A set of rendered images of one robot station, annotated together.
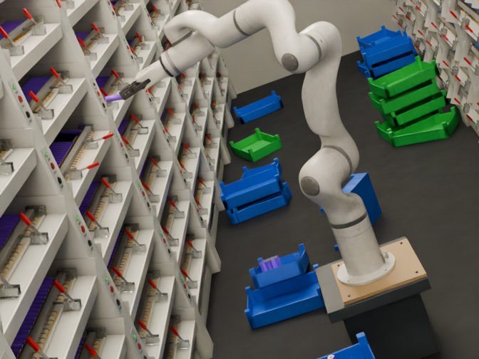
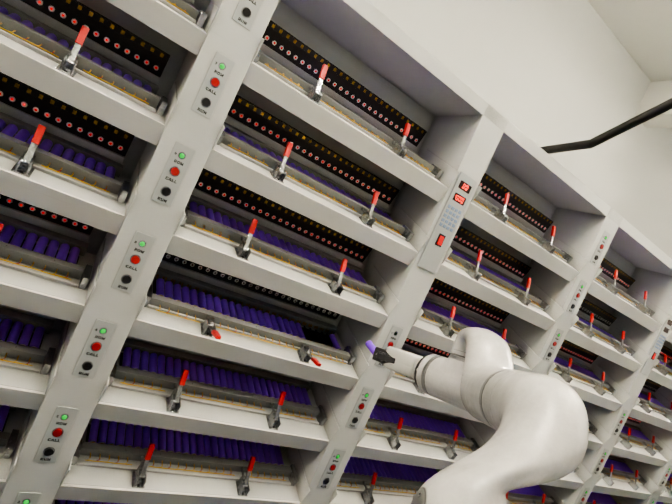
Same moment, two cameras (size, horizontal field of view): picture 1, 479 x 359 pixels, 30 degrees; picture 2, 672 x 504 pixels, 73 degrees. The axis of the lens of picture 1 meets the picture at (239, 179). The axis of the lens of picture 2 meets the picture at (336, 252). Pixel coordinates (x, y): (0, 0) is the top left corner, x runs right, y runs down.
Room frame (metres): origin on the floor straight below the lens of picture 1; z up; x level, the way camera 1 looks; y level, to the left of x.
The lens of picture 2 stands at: (1.95, -0.47, 1.26)
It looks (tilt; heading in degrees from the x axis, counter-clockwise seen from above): 2 degrees down; 50
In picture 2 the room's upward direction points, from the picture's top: 25 degrees clockwise
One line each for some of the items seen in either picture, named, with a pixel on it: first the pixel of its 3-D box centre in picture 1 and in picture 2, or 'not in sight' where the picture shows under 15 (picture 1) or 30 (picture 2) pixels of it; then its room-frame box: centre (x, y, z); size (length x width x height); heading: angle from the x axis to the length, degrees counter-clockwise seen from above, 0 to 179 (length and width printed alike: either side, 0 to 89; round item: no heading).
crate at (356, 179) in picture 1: (351, 211); not in sight; (3.43, -0.39, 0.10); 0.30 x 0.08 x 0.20; 138
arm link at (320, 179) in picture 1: (331, 189); not in sight; (2.50, -0.24, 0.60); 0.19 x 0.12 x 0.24; 135
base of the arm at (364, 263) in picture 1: (357, 243); not in sight; (2.52, -0.27, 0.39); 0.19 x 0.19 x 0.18
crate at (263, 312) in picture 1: (285, 295); not in sight; (3.06, 0.00, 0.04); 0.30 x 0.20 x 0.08; 81
